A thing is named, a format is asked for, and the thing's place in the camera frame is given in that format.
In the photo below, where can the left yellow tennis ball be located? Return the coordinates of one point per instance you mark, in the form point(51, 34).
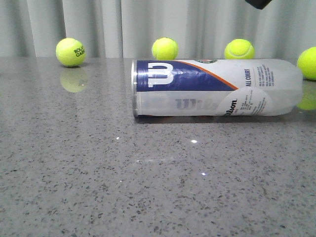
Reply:
point(70, 52)

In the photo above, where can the yellow tennis ball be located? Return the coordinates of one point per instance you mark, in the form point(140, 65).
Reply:
point(165, 49)
point(70, 52)
point(307, 63)
point(239, 49)

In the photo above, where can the grey pleated curtain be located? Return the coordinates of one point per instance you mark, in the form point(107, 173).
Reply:
point(128, 28)

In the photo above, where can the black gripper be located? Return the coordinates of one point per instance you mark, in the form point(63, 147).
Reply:
point(258, 4)

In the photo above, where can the far right yellow tennis ball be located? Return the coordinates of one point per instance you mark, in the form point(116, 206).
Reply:
point(307, 63)

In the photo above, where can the white blue Wilson tennis can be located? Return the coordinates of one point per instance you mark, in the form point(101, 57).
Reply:
point(237, 87)

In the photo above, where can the middle yellow tennis ball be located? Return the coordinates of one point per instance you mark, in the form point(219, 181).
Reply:
point(165, 49)

